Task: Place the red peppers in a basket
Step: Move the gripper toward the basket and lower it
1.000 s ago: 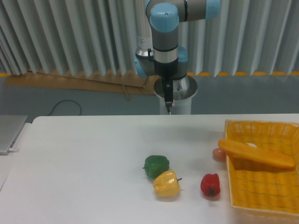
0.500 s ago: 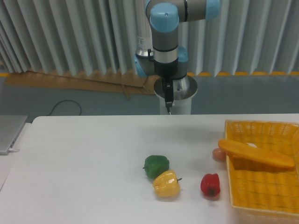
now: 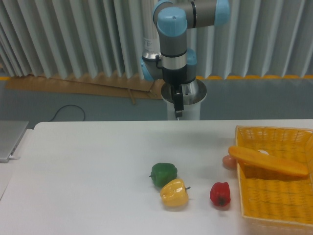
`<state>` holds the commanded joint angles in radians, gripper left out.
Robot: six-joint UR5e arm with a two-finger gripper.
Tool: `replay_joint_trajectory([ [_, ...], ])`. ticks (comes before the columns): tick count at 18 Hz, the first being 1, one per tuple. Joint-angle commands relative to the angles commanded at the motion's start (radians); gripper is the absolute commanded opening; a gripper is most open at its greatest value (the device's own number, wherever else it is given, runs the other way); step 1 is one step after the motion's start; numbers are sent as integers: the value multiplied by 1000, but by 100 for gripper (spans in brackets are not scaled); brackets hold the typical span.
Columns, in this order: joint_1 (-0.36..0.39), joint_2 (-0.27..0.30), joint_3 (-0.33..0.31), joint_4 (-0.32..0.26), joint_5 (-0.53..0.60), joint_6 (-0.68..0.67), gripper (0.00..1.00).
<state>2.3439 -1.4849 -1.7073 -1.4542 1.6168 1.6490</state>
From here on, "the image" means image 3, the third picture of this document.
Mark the yellow woven basket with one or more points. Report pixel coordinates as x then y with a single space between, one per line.
269 196

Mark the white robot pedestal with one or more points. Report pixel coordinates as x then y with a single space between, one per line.
194 94

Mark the yellow bell pepper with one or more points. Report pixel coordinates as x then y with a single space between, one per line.
174 193

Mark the red bell pepper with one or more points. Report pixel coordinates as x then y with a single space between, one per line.
220 194

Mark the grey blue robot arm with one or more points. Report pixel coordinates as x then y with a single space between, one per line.
167 57

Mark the brown cardboard sheet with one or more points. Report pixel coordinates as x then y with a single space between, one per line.
133 88

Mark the green bell pepper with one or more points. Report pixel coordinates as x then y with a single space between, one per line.
163 173

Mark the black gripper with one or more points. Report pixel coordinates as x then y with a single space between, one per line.
176 77

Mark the orange baguette bread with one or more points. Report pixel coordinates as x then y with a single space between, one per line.
267 161

